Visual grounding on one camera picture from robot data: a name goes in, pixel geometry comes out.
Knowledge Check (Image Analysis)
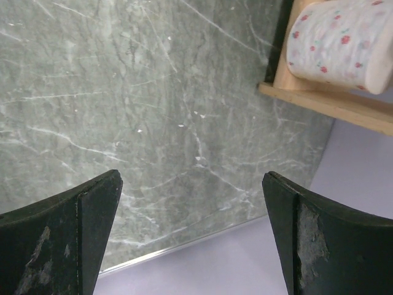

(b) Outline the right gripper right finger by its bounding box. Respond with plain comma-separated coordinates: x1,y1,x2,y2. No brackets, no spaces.
262,171,392,294

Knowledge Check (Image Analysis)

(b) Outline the white paper roll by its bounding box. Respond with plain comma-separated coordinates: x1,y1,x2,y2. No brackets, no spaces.
286,1,392,95

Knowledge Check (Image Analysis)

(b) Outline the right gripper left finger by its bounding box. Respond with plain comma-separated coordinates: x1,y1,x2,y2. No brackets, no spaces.
1,170,123,294

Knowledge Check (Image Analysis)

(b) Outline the wooden shelf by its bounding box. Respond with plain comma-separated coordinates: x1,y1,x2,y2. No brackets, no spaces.
258,0,392,136

